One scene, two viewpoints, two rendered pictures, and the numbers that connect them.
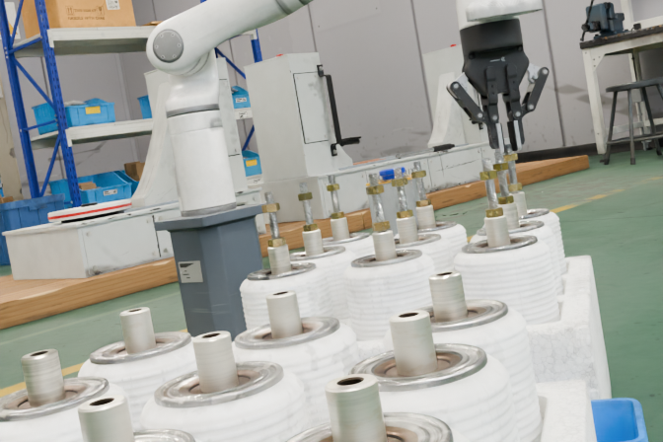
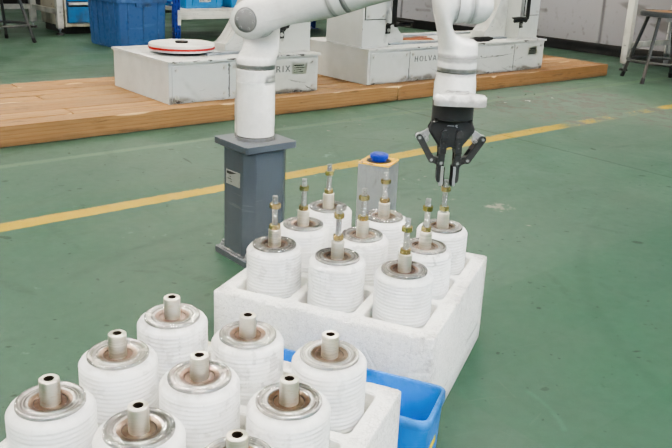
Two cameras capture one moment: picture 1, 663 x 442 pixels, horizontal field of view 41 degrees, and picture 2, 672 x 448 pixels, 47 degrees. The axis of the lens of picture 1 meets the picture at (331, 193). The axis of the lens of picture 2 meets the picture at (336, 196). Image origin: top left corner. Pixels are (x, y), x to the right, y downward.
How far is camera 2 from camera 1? 0.48 m
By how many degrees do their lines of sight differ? 15
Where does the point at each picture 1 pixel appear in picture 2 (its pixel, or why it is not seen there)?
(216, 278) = (249, 188)
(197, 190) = (248, 125)
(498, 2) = (456, 98)
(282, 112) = not seen: outside the picture
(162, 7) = not seen: outside the picture
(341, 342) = (272, 351)
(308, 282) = (286, 259)
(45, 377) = (118, 346)
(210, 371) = (195, 372)
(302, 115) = not seen: outside the picture
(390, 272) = (333, 271)
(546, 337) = (409, 338)
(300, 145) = (360, 20)
